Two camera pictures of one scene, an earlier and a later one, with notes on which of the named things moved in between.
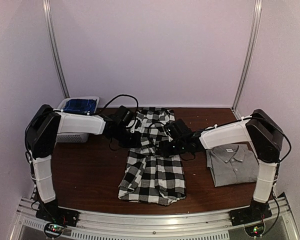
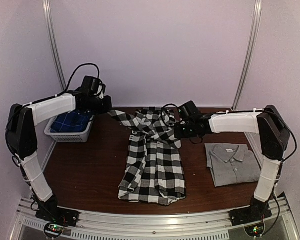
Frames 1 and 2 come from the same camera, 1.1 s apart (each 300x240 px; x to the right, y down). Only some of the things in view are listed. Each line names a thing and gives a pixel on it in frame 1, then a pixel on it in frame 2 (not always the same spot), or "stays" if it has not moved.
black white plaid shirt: x=149 y=176 stays
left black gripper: x=135 y=143 → x=107 y=107
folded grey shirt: x=232 y=164 stays
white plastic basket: x=77 y=137 stays
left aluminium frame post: x=49 y=22 stays
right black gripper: x=165 y=150 → x=178 y=134
